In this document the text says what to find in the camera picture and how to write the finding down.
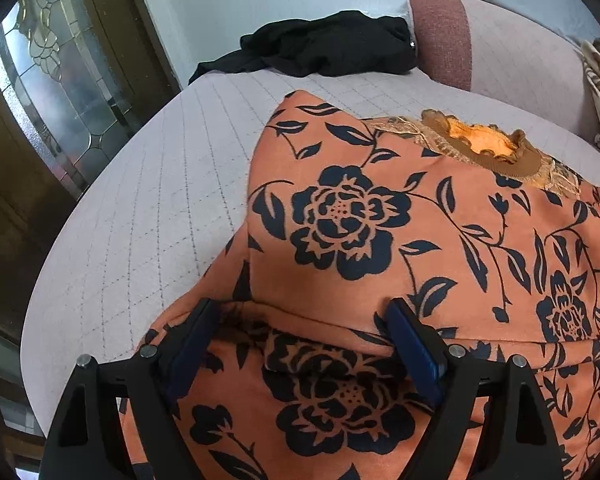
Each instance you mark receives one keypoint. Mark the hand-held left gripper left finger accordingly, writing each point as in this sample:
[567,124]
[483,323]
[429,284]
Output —
[190,350]

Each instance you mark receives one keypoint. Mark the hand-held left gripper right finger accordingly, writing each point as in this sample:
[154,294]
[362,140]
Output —
[415,345]

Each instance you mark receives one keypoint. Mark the orange black floral garment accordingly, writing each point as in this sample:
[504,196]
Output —
[380,260]

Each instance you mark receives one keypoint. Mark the pink quilted sofa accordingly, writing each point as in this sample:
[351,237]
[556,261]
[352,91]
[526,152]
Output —
[155,185]

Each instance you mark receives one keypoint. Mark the wooden door with leaded glass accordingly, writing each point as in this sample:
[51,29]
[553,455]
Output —
[55,60]

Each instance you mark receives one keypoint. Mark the grey pillow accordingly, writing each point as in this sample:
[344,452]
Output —
[530,0]

